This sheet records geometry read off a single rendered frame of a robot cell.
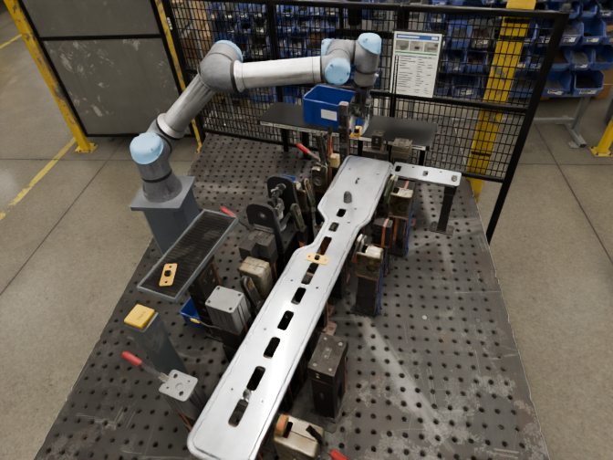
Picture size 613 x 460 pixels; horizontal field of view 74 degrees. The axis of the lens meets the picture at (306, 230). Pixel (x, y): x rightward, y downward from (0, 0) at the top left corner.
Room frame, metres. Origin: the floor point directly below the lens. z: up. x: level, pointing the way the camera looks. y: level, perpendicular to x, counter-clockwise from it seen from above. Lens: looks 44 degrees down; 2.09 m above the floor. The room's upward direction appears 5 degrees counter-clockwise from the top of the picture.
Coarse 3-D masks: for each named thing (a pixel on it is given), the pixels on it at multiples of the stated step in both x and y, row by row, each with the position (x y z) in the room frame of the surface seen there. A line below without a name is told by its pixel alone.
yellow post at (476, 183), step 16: (512, 0) 1.73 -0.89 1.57; (528, 0) 1.71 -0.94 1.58; (496, 48) 1.74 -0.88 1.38; (512, 48) 1.71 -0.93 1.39; (512, 64) 1.70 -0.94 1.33; (496, 80) 1.72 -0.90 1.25; (496, 96) 1.72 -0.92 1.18; (496, 128) 1.70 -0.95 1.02; (480, 144) 1.72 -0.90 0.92; (480, 160) 1.71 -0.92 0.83; (480, 192) 1.70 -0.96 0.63
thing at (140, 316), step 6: (138, 306) 0.72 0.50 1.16; (132, 312) 0.70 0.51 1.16; (138, 312) 0.70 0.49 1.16; (144, 312) 0.70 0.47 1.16; (150, 312) 0.70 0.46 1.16; (126, 318) 0.69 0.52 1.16; (132, 318) 0.68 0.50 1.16; (138, 318) 0.68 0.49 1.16; (144, 318) 0.68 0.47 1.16; (150, 318) 0.69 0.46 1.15; (132, 324) 0.66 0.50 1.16; (138, 324) 0.66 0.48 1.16; (144, 324) 0.66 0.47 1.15
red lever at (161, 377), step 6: (126, 354) 0.59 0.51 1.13; (132, 354) 0.59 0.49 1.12; (132, 360) 0.58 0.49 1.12; (138, 360) 0.58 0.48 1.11; (138, 366) 0.57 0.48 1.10; (144, 366) 0.57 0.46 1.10; (150, 372) 0.56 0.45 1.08; (156, 372) 0.56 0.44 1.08; (162, 378) 0.54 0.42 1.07; (168, 378) 0.55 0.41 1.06
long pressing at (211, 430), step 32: (352, 160) 1.58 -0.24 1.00; (352, 192) 1.34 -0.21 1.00; (352, 224) 1.15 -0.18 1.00; (288, 288) 0.86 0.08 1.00; (320, 288) 0.85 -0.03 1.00; (256, 320) 0.75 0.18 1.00; (256, 352) 0.64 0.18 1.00; (288, 352) 0.63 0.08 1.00; (224, 384) 0.55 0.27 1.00; (288, 384) 0.53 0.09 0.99; (224, 416) 0.46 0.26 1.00; (256, 416) 0.45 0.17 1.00; (192, 448) 0.39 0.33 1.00; (224, 448) 0.38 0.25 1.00; (256, 448) 0.37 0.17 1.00
